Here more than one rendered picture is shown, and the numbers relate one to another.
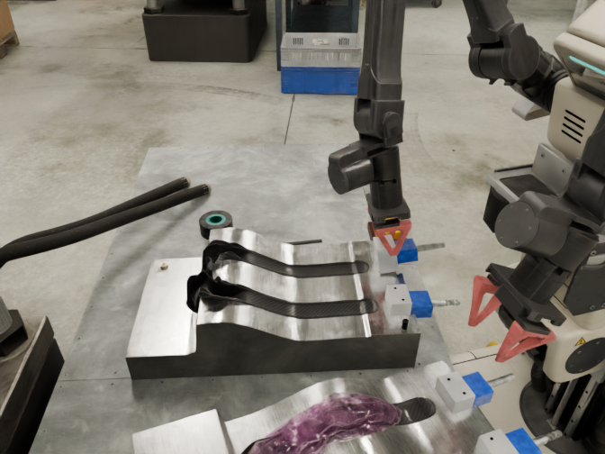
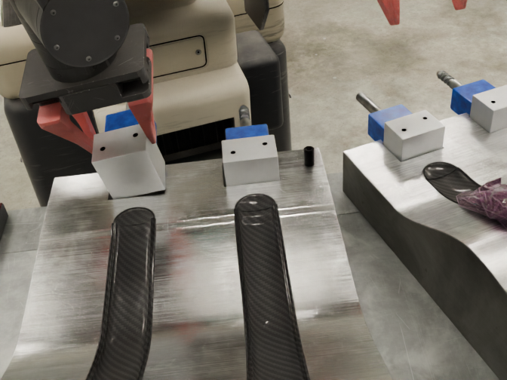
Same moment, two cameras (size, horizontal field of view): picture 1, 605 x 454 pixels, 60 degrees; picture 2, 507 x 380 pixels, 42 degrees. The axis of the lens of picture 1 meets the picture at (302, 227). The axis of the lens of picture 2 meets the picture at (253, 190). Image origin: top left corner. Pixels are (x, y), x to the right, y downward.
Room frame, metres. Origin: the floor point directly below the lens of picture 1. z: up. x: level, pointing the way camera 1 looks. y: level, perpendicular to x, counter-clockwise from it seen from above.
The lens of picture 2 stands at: (0.66, 0.32, 1.27)
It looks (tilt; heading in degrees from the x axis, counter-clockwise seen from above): 39 degrees down; 272
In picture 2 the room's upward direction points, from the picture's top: 6 degrees counter-clockwise
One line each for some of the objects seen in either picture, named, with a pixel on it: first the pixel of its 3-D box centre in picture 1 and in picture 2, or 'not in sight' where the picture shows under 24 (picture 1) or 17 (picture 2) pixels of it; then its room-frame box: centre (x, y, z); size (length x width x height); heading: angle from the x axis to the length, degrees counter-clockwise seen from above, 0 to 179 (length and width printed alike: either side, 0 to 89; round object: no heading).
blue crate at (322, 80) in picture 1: (320, 72); not in sight; (4.09, -0.14, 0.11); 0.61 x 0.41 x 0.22; 86
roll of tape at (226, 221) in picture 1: (216, 225); not in sight; (1.03, 0.21, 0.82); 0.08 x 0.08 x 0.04
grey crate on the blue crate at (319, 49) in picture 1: (320, 49); not in sight; (4.09, -0.14, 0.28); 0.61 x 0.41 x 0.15; 86
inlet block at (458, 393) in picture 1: (479, 388); (388, 123); (0.53, -0.28, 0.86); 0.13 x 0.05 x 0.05; 110
